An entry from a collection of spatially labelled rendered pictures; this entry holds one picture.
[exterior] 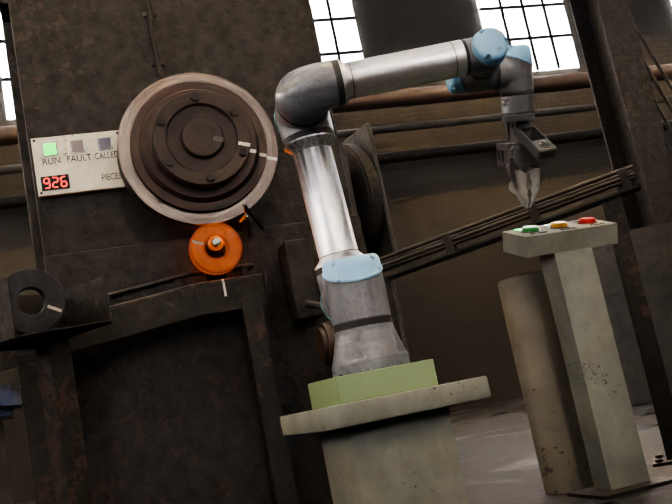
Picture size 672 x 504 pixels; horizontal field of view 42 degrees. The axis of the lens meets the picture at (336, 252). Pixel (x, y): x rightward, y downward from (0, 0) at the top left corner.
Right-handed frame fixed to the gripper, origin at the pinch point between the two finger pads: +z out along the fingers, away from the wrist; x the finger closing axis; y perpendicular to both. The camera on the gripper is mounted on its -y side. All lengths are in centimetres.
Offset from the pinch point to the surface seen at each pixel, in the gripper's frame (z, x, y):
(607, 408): 45.1, -5.9, -17.7
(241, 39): -50, 38, 112
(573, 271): 15.9, -6.0, -7.2
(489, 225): 10.1, -8.4, 36.8
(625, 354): 114, -162, 197
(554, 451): 58, 1, -6
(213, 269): 17, 62, 73
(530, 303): 24.7, -1.2, 4.4
